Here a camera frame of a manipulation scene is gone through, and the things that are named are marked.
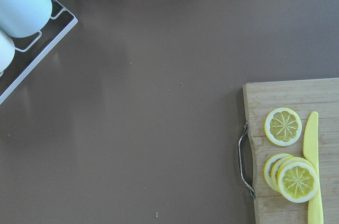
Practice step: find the white wire cup rack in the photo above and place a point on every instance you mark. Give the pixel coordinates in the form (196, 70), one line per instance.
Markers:
(29, 51)

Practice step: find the middle stacked lemon slice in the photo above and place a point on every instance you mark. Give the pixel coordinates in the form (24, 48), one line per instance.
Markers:
(279, 164)

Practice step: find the back stacked lemon slice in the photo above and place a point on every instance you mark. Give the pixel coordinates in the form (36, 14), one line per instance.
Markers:
(269, 165)

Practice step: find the stacked lemon slice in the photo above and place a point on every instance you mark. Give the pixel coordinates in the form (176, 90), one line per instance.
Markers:
(269, 165)
(297, 181)
(279, 164)

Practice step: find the cream white cup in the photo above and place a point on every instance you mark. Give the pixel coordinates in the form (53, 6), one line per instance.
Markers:
(7, 50)

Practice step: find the yellow plastic knife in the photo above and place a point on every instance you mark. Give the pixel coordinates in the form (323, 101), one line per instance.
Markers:
(310, 152)

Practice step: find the front stacked lemon slice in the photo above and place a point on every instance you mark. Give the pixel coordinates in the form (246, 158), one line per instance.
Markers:
(297, 181)

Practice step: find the light blue cup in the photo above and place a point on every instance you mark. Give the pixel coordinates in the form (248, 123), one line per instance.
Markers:
(23, 18)

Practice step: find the wooden cutting board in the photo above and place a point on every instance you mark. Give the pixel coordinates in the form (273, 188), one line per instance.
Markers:
(302, 96)

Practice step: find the single lemon slice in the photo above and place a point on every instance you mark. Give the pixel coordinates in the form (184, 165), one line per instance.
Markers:
(283, 126)

